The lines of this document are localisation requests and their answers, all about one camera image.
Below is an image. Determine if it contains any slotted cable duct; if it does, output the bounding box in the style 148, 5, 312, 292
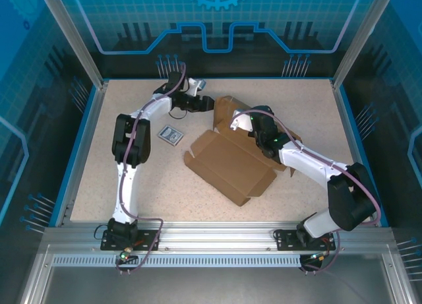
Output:
51, 254, 306, 269

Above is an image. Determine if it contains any blue playing card deck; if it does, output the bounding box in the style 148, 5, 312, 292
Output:
157, 125, 184, 146

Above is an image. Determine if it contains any aluminium frame post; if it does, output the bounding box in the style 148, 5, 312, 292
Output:
36, 0, 110, 91
330, 0, 387, 91

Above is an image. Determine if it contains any aluminium front rail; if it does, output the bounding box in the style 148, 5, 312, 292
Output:
42, 220, 396, 252

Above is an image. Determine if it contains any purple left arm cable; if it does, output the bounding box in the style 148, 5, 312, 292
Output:
115, 62, 187, 275

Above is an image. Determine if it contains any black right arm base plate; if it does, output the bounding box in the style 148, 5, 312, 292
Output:
274, 229, 337, 252

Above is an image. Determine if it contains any small board with green light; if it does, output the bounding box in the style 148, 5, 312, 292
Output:
117, 247, 139, 264
306, 251, 330, 262

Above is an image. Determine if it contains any metal front shelf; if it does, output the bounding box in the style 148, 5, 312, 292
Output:
19, 244, 413, 304

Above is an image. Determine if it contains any aluminium side rail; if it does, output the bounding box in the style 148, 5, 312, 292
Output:
330, 84, 389, 228
54, 81, 109, 228

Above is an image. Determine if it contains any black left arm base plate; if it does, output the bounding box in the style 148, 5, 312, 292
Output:
100, 229, 162, 252

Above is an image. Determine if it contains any brown cardboard box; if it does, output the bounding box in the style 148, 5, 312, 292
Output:
183, 95, 303, 208

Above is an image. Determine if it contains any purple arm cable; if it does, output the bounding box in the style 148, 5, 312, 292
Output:
115, 62, 187, 275
229, 108, 383, 274

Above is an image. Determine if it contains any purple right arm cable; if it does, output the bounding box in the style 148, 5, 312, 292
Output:
229, 108, 383, 274

